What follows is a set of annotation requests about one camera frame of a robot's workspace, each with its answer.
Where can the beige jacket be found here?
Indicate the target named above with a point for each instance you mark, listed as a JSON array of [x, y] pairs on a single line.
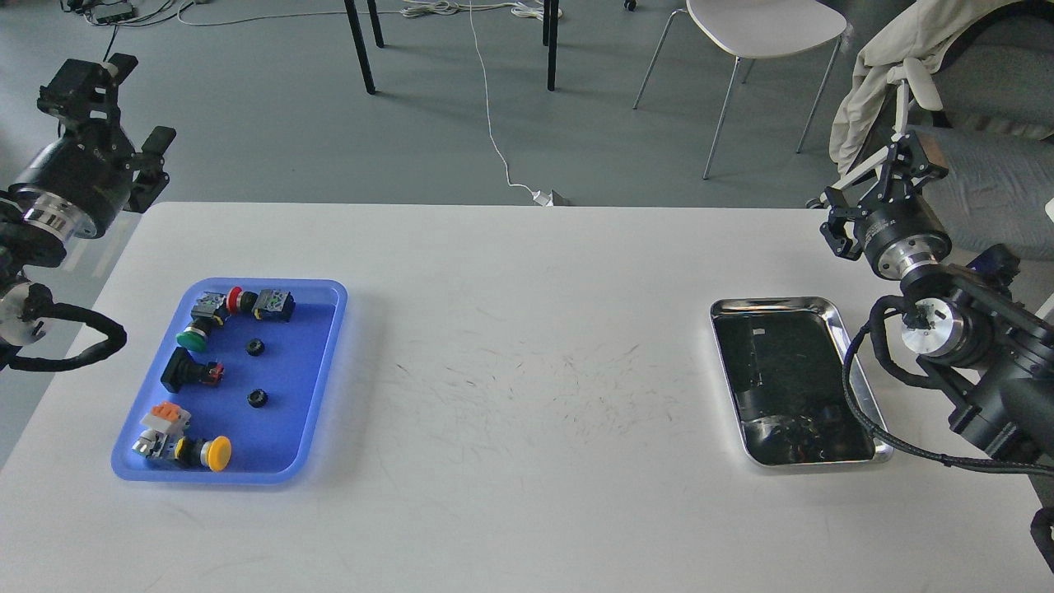
[[924, 31]]

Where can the black switch contact block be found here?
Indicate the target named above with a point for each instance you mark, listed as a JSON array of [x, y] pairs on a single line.
[[273, 304]]

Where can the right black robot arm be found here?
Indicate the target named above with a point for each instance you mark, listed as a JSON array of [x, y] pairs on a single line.
[[952, 328]]

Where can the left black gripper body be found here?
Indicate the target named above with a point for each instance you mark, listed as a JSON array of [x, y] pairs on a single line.
[[75, 187]]

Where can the white power adapter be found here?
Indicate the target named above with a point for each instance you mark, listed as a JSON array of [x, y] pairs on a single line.
[[549, 199]]

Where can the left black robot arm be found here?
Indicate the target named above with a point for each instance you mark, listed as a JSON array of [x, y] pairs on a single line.
[[28, 307]]

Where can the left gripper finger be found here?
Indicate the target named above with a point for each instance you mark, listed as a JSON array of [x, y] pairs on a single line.
[[83, 97], [148, 163]]

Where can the blue plastic tray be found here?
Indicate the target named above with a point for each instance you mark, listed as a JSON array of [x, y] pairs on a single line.
[[269, 444]]

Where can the orange grey contact block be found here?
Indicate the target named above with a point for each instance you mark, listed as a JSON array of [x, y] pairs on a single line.
[[167, 418]]

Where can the steel metal tray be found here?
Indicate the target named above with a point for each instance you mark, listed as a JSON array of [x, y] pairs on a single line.
[[782, 360]]

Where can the white chair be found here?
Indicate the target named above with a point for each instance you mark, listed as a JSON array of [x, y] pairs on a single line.
[[753, 30]]

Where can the green push button switch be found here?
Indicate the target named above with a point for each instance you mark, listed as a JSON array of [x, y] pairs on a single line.
[[208, 312]]

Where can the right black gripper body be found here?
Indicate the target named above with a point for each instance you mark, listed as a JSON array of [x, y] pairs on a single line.
[[901, 236]]

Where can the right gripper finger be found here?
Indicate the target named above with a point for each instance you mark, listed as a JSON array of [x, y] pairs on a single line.
[[905, 165], [840, 212]]

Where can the yellow mushroom push button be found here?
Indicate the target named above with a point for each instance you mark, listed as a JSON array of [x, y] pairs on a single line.
[[186, 452]]

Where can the red emergency stop button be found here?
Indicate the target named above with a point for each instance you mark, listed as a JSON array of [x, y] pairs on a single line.
[[239, 301]]

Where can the black selector switch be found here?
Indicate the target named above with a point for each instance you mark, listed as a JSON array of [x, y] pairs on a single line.
[[182, 370]]

